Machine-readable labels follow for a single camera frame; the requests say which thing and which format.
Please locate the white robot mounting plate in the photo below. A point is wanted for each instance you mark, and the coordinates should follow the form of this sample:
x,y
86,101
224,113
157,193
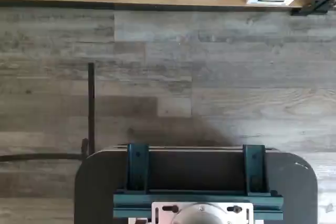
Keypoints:
x,y
161,214

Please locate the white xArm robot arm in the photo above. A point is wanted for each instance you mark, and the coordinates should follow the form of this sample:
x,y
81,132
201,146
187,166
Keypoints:
x,y
198,214

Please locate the green metal clamp bracket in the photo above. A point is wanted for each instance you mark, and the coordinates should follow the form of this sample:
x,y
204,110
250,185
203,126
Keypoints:
x,y
137,169
256,169

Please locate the black robot cart top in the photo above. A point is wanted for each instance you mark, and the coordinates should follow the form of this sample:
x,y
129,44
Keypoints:
x,y
197,169

